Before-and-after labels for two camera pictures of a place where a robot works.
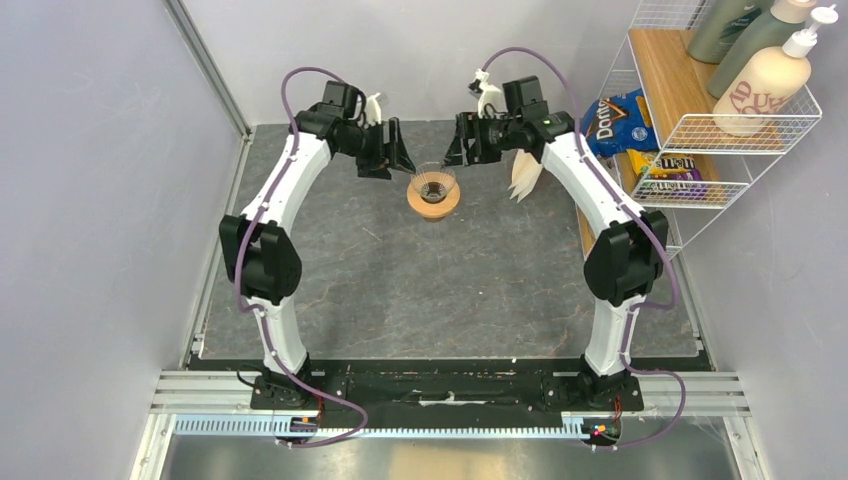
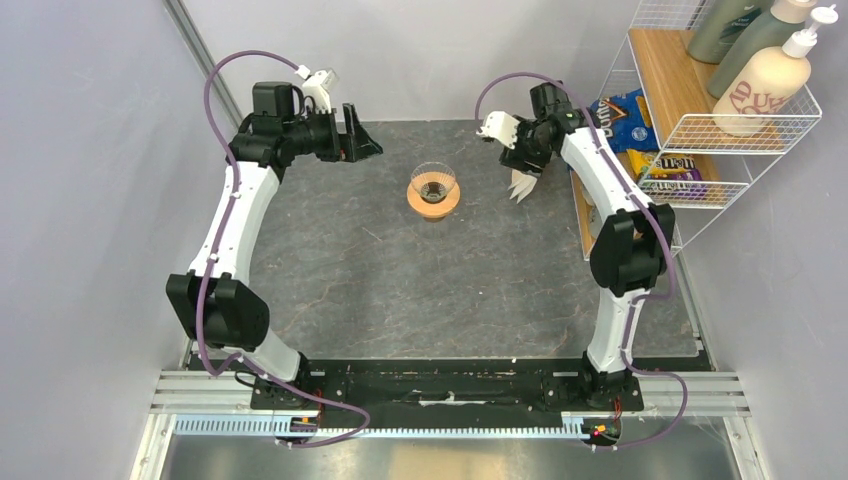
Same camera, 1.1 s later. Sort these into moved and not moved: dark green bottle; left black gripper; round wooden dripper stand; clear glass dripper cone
Moved: left black gripper
Not moved: dark green bottle; round wooden dripper stand; clear glass dripper cone
